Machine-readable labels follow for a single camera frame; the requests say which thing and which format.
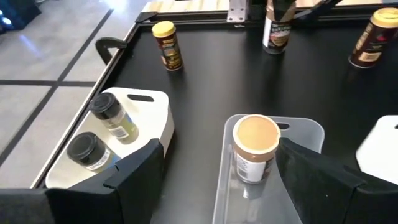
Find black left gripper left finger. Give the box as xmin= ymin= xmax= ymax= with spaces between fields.
xmin=0 ymin=138 xmax=165 ymax=224

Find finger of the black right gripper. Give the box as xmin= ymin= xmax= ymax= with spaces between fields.
xmin=272 ymin=0 xmax=297 ymax=22

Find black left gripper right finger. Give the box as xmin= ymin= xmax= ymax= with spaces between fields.
xmin=275 ymin=136 xmax=398 ymax=224

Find tan-lid seasoning jar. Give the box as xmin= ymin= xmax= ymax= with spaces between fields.
xmin=262 ymin=0 xmax=297 ymax=55
xmin=232 ymin=114 xmax=282 ymax=185

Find black-lid spice jar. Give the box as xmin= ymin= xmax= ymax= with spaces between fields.
xmin=67 ymin=131 xmax=121 ymax=174
xmin=88 ymin=92 xmax=140 ymax=145

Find yellow-lid brown spice jar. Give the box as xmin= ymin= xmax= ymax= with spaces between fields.
xmin=348 ymin=7 xmax=398 ymax=69
xmin=151 ymin=21 xmax=184 ymax=72

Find white plastic bin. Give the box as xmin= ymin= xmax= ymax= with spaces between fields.
xmin=356 ymin=114 xmax=398 ymax=186

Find translucent plastic bin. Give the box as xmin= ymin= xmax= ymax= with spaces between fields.
xmin=212 ymin=114 xmax=326 ymax=224

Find white cutting board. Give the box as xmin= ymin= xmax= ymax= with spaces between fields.
xmin=45 ymin=86 xmax=175 ymax=190

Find black table clamp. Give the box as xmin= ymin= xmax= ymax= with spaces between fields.
xmin=95 ymin=37 xmax=128 ymax=65

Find black computer tower blue lights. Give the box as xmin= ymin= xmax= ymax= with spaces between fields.
xmin=0 ymin=0 xmax=42 ymax=32

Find silver metal bracket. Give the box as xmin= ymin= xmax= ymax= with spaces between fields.
xmin=226 ymin=0 xmax=249 ymax=23

